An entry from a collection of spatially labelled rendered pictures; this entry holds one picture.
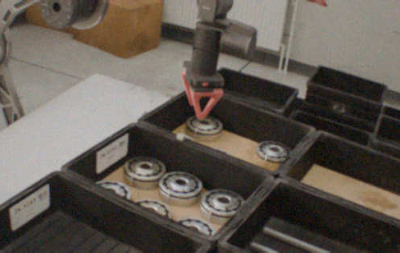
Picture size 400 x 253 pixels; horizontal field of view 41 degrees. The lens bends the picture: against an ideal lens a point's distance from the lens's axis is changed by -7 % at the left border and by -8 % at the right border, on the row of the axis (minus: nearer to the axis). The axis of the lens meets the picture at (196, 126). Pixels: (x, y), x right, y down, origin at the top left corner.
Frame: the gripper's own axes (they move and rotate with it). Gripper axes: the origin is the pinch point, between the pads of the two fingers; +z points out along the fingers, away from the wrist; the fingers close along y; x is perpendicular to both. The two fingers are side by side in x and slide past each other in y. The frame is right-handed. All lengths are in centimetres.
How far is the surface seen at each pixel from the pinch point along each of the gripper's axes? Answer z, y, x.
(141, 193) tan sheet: 23.7, 1.8, 10.3
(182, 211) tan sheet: 23.5, -6.3, 2.0
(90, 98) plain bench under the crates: 38, 80, 15
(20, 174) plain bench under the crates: 37, 31, 41
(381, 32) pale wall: 54, 226, -211
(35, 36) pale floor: 111, 342, 35
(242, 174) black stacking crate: 15.5, -3.8, -11.9
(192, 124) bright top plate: 20.8, 29.7, -9.2
